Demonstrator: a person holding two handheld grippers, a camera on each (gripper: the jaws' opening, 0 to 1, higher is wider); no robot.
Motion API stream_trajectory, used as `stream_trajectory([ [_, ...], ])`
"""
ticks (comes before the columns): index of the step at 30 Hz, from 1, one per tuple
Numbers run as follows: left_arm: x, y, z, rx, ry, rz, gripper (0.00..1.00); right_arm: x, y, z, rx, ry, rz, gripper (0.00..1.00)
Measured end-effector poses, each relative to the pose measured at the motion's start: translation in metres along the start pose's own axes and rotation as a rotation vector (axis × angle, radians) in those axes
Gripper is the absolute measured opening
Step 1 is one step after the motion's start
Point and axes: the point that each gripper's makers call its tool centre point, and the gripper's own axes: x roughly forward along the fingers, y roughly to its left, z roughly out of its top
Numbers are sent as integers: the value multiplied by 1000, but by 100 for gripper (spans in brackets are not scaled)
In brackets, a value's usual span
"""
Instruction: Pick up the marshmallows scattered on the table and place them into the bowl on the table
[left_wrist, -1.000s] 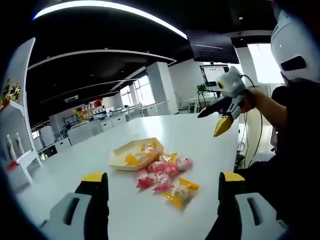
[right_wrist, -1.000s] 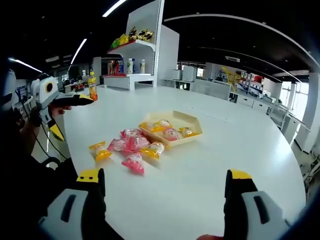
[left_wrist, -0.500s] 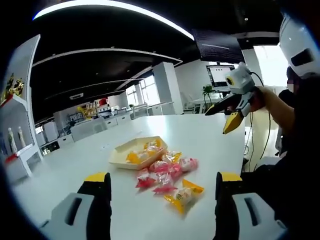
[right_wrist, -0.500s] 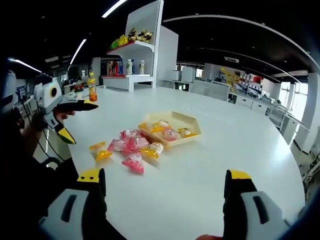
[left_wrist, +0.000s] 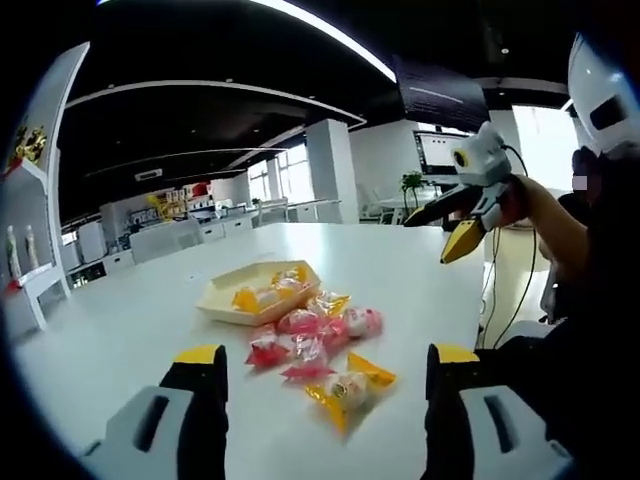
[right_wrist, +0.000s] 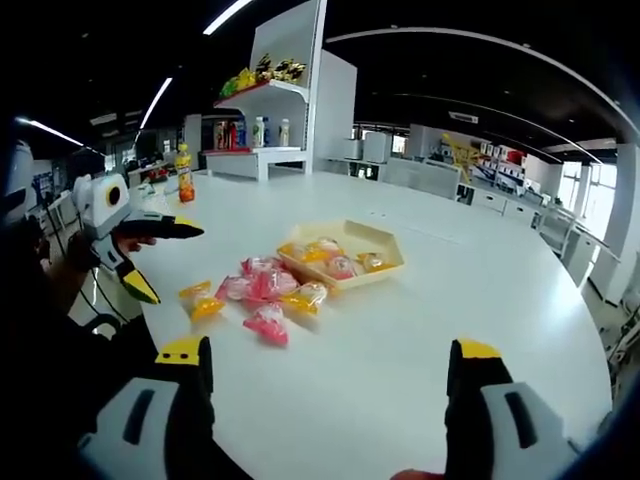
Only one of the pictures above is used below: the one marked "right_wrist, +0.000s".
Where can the white green drink bottle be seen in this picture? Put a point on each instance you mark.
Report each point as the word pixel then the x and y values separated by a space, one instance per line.
pixel 258 132
pixel 284 132

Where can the red snack packages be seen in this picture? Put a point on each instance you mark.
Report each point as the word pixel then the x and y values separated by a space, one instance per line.
pixel 222 135

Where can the small white appliance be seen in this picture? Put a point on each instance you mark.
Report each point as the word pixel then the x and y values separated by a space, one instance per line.
pixel 351 148

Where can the person's left hand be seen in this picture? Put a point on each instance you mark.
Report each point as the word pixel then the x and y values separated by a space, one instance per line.
pixel 135 244

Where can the white table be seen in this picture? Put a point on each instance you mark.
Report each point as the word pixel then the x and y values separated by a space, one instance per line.
pixel 375 350

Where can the white worn device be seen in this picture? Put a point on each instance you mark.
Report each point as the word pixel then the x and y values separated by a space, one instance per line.
pixel 22 157

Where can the yellow frame structure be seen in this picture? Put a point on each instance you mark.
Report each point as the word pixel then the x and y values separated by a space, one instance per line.
pixel 462 150

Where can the orange juice bottle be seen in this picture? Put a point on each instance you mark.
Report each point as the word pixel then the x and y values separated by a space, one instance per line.
pixel 186 172

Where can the pink marshmallow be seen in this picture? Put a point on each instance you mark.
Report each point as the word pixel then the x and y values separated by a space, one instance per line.
pixel 340 267

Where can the blue drink bottle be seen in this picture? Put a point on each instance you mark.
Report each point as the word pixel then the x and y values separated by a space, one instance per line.
pixel 241 132

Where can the yellow marshmallow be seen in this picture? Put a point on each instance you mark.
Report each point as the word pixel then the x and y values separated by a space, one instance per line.
pixel 295 250
pixel 372 262
pixel 324 247

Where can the ceiling air conditioner vent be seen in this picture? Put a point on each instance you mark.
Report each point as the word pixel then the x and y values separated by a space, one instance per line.
pixel 462 116

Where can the straight ceiling light strip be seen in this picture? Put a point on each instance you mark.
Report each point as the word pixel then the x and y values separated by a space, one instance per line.
pixel 156 102
pixel 50 132
pixel 227 18

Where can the person's right hand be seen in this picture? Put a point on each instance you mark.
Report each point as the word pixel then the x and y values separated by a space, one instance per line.
pixel 415 475

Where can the person in black shirt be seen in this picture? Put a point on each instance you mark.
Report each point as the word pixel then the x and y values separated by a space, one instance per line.
pixel 50 390

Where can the yellow green snack bag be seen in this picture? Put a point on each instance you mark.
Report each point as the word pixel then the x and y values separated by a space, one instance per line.
pixel 237 80

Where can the white mini fridge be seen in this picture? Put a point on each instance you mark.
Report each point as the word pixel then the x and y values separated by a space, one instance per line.
pixel 377 147

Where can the black wristband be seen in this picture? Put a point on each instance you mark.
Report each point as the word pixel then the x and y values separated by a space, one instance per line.
pixel 82 255

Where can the white display shelf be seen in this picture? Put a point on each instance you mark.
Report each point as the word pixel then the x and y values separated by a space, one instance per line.
pixel 285 40

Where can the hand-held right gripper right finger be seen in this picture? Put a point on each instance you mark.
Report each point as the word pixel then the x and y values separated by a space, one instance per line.
pixel 470 405

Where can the cream hexagonal bowl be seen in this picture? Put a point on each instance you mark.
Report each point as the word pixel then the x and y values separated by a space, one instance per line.
pixel 380 240

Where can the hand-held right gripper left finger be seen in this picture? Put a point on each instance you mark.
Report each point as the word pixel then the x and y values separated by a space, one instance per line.
pixel 190 410

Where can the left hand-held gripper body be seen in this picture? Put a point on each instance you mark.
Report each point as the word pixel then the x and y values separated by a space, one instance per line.
pixel 100 210

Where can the row of white red boxes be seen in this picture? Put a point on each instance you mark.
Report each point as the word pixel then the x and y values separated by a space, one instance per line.
pixel 502 157

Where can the black yellow snack bag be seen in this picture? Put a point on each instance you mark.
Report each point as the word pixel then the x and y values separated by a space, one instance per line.
pixel 290 70
pixel 265 65

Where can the white drawer cabinets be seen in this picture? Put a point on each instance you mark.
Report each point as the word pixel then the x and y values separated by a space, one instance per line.
pixel 500 202

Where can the pile of marshmallows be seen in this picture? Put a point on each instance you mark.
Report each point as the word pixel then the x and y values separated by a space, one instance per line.
pixel 265 285

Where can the small red object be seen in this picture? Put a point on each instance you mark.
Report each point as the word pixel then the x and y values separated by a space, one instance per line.
pixel 157 175

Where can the white window side desks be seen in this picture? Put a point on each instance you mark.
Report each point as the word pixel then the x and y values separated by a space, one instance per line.
pixel 585 250

